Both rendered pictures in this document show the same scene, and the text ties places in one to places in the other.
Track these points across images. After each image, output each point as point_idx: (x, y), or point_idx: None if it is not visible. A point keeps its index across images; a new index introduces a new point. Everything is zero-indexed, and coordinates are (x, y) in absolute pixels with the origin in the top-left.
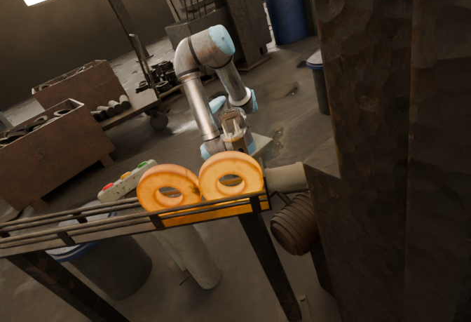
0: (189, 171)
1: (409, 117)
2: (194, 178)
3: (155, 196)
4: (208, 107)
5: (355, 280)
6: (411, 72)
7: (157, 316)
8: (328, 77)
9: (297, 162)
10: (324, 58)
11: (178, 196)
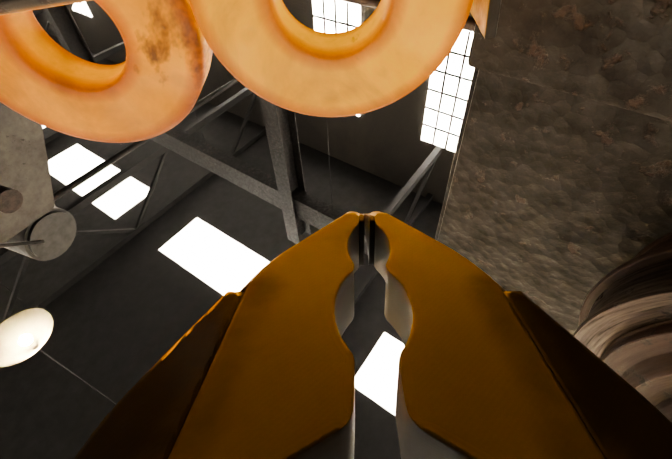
0: (202, 86)
1: (469, 91)
2: (209, 54)
3: (46, 33)
4: None
5: None
6: (466, 106)
7: None
8: (465, 124)
9: None
10: (463, 133)
11: None
